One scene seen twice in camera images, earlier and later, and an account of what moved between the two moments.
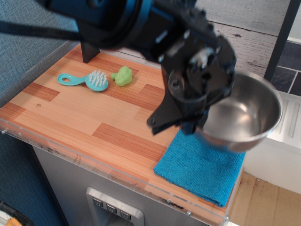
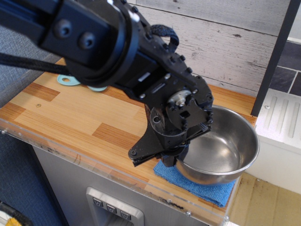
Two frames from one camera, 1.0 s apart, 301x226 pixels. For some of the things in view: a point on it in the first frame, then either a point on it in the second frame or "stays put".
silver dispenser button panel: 106,210 stays put
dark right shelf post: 281,40 stays put
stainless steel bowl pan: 247,116 to 218,157
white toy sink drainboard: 277,160 stays put
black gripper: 194,77 to 163,141
